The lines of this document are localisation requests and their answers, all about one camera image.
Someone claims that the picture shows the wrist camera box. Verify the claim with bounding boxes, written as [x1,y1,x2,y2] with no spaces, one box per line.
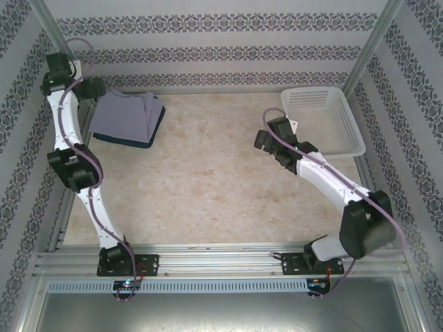
[268,116,299,138]
[69,59,84,81]

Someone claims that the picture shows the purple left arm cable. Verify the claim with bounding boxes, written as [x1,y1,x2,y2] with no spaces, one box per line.
[57,37,145,304]

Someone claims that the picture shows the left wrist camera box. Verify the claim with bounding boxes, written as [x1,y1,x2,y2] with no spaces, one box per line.
[69,59,84,81]

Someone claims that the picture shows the blue denim jeans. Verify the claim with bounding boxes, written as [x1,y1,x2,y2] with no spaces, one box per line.
[90,103,166,150]

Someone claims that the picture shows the grey metal shelf panel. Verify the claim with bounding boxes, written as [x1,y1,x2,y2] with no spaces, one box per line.
[34,290,423,332]

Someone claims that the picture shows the white slotted cable duct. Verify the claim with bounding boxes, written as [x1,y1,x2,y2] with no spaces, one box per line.
[46,279,309,293]

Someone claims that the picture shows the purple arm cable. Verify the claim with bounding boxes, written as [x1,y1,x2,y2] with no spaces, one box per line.
[262,107,408,302]
[57,37,145,304]

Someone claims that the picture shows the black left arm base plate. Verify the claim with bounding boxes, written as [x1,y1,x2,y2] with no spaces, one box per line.
[96,254,160,277]

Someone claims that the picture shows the aluminium cross rail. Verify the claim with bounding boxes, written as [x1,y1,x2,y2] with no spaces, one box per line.
[33,241,409,277]

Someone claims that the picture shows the lilac skirt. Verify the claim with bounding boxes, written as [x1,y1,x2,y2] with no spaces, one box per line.
[88,89,166,143]

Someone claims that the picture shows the aluminium corner post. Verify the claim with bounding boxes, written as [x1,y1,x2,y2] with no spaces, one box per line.
[344,0,406,94]
[29,0,100,107]

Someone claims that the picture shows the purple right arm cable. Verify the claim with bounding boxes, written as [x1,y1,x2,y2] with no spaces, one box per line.
[262,107,408,302]

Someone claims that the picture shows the white plastic basket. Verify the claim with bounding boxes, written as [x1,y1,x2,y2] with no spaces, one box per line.
[280,86,367,161]

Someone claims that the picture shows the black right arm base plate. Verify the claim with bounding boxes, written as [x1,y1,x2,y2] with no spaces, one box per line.
[280,252,345,277]

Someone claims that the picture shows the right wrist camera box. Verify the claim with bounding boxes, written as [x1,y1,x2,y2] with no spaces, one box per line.
[268,116,299,138]

